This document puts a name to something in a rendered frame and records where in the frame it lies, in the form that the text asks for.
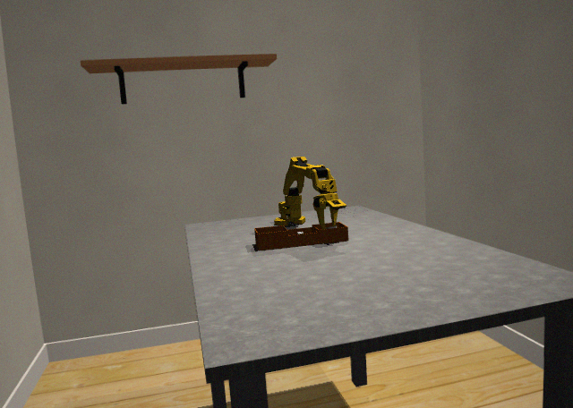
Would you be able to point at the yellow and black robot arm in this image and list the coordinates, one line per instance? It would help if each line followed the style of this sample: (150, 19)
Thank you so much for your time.
(298, 169)

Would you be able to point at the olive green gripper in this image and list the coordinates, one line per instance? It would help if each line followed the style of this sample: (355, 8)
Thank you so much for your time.
(330, 200)

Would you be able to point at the orange three-compartment bin rack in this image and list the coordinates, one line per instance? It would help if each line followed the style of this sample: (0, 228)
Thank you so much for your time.
(277, 237)

